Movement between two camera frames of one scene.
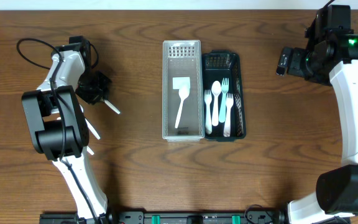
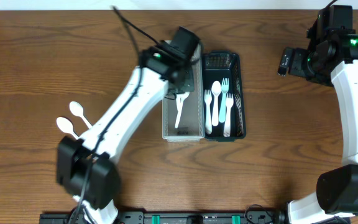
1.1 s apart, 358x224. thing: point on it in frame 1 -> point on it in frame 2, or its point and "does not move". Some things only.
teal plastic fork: (224, 88) does not move
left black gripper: (95, 90) -> (184, 81)
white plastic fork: (229, 102) does not move
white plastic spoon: (111, 107) -> (179, 98)
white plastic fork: (207, 98) does not move
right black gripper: (295, 61) does not move
